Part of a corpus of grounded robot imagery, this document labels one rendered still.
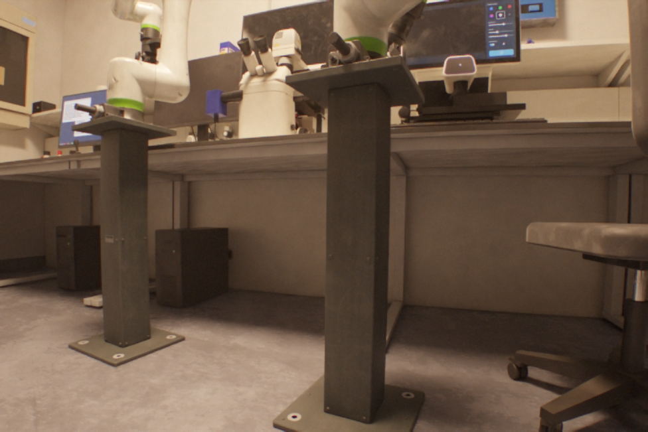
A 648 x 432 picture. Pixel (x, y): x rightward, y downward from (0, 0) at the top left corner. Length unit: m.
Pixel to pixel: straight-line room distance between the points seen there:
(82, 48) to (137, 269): 2.77
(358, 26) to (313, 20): 1.34
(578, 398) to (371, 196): 0.63
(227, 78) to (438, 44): 0.97
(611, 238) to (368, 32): 0.65
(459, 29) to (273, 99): 0.77
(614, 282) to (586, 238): 1.16
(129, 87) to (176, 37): 0.28
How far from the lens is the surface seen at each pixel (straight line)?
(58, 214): 3.57
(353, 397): 0.87
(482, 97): 1.32
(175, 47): 1.52
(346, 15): 0.89
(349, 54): 0.77
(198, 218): 2.43
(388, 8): 0.83
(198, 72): 1.95
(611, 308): 2.01
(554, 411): 0.90
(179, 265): 1.86
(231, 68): 1.83
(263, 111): 1.32
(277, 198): 2.12
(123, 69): 1.44
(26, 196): 3.68
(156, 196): 2.68
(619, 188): 1.97
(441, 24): 1.57
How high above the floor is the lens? 0.50
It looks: 2 degrees down
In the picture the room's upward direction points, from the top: 1 degrees clockwise
